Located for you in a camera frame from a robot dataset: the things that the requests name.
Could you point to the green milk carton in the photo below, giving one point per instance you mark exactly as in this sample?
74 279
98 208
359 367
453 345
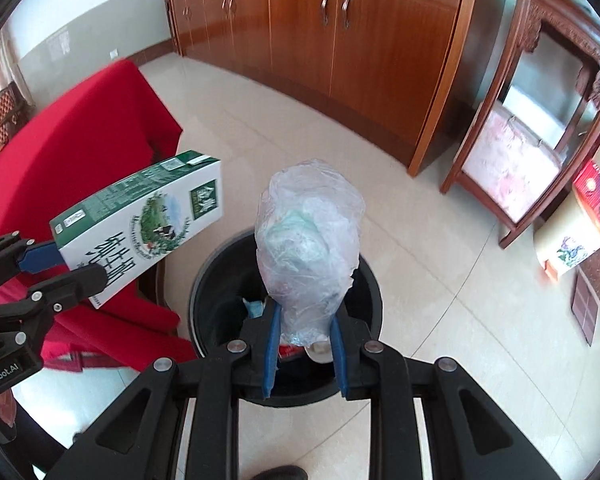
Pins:
145 220

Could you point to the black plastic bucket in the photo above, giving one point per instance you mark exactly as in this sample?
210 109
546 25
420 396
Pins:
215 285

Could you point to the white floral bin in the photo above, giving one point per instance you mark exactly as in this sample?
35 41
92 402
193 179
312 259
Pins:
565 245

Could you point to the white box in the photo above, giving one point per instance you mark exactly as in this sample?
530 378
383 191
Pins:
535 110

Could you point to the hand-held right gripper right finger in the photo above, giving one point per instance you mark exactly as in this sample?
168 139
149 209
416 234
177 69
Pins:
340 355

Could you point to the wooden carved bench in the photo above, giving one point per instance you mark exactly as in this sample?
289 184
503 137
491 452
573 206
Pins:
2 120

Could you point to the carved wooden stand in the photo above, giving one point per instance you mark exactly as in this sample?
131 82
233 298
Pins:
530 20

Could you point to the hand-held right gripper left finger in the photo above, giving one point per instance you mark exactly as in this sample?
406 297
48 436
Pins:
271 355

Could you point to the person's left hand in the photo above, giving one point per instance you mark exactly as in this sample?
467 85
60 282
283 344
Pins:
6 414

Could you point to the pink patterned box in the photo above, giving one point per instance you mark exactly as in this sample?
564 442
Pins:
512 165

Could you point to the clear plastic bag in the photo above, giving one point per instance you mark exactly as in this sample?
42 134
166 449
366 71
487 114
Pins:
305 240

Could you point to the person's dark shoe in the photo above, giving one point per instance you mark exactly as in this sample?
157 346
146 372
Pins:
282 473

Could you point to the long wooden sideboard cabinet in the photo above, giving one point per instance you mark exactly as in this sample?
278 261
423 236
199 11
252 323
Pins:
355 45

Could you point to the red tablecloth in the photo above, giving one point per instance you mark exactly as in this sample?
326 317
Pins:
80 160

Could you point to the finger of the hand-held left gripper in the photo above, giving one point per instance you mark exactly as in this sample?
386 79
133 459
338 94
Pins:
75 282
40 259

